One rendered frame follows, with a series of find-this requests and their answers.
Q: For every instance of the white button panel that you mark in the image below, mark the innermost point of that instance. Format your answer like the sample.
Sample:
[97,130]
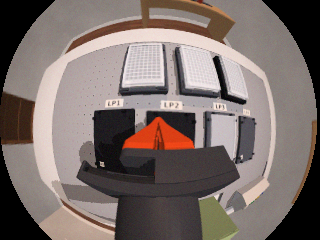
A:
[249,193]

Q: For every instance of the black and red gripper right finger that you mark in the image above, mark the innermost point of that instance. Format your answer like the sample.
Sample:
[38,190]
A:
[172,139]

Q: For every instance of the grey perforated base plate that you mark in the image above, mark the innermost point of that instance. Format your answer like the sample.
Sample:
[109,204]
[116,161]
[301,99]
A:
[89,80]

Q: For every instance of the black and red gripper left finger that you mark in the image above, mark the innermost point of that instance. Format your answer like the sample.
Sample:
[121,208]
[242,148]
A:
[145,138]

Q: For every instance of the dark grey flat plate with corner pegs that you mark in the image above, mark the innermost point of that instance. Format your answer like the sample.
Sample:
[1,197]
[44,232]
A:
[207,124]

